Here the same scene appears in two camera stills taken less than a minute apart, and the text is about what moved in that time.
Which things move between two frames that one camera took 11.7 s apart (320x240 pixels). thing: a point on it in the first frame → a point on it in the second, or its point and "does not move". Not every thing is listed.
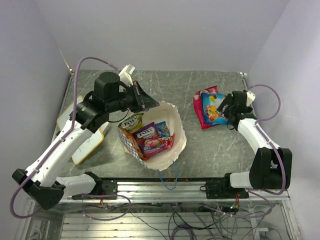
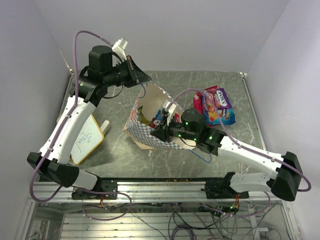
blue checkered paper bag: (170, 115) → (145, 116)
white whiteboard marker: (104, 127) does not move
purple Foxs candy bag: (149, 141) → (221, 100)
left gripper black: (143, 101) → (136, 75)
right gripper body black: (228, 108) → (175, 129)
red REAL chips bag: (197, 100) does not move
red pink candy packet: (169, 142) → (176, 117)
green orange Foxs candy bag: (131, 125) → (142, 118)
